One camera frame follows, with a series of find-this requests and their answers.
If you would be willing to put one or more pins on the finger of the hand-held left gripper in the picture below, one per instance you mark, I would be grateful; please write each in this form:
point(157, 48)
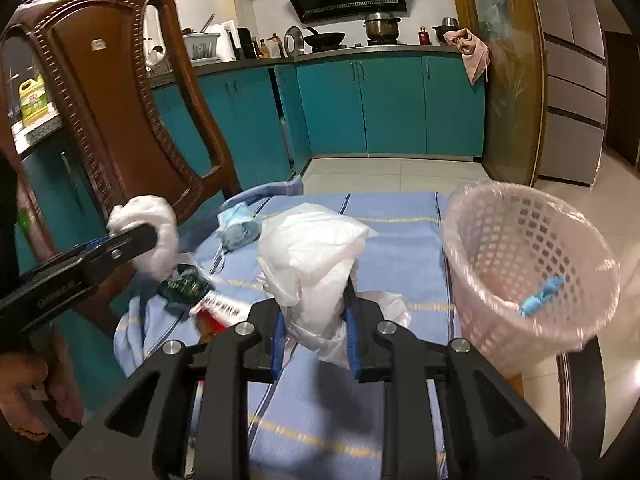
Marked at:
point(130, 245)

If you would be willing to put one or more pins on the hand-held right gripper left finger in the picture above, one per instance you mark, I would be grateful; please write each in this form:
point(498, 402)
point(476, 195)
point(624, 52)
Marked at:
point(220, 385)

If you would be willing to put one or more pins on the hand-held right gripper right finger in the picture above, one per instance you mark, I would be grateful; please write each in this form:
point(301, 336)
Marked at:
point(415, 385)

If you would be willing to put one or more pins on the white tissue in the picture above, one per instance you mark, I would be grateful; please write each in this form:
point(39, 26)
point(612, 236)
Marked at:
point(145, 210)

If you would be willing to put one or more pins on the white lattice plastic basket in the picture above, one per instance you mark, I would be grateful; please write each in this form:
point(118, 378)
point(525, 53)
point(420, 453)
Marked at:
point(480, 330)

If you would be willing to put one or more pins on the blue wrapper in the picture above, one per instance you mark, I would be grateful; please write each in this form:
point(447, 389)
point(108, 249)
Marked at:
point(542, 292)

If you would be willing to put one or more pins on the white plastic bag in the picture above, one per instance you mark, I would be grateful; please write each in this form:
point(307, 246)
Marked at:
point(310, 255)

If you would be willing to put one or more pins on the person's left hand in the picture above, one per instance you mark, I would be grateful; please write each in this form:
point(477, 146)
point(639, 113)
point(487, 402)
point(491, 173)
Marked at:
point(25, 390)

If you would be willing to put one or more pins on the dark green crumpled wrapper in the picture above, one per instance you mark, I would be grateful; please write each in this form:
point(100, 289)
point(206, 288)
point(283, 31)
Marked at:
point(182, 287)

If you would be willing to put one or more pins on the white medicine box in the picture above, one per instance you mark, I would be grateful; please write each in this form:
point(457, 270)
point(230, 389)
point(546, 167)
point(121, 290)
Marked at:
point(220, 305)

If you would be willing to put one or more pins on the blue face mask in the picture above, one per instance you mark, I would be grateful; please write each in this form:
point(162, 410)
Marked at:
point(240, 227)

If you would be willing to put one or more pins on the carved wooden chair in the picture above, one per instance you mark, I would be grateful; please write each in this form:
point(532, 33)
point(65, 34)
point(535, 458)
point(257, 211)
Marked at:
point(100, 110)

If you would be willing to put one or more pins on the blue striped tablecloth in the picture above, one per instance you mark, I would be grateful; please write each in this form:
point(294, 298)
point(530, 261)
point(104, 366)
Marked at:
point(400, 240)

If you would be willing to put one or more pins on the yellow detergent bottle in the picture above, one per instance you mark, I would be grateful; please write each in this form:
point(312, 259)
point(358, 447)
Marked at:
point(32, 102)

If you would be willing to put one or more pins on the white dish rack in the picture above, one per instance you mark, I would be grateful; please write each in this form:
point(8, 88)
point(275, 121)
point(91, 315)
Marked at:
point(200, 47)

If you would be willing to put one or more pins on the black kitchen appliance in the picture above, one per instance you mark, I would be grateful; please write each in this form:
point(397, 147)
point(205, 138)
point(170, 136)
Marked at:
point(244, 42)

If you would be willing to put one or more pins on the steel pot lid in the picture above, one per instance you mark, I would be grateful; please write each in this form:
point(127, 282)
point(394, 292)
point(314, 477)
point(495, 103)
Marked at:
point(293, 41)

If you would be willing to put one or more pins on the black wok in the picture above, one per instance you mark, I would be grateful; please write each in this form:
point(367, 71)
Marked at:
point(327, 38)

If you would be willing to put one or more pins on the grey kitchen countertop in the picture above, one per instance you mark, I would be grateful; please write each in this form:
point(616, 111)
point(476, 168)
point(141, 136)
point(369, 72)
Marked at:
point(350, 50)

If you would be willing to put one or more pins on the wood-framed glass door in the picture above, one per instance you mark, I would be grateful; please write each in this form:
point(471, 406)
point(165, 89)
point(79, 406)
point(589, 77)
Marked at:
point(500, 85)

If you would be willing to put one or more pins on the steel cooking pot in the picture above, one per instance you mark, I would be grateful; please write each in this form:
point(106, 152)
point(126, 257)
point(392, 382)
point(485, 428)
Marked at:
point(381, 27)

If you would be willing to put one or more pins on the pink towel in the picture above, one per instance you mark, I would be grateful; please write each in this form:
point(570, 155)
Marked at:
point(472, 55)

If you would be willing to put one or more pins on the small red bottle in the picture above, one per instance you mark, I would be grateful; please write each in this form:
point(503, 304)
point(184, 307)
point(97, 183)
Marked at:
point(424, 36)

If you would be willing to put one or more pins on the dark pot with steel bowl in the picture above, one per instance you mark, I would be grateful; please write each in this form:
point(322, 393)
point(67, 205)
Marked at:
point(445, 30)

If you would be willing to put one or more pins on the silver refrigerator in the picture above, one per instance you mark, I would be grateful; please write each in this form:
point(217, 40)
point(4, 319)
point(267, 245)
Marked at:
point(570, 60)

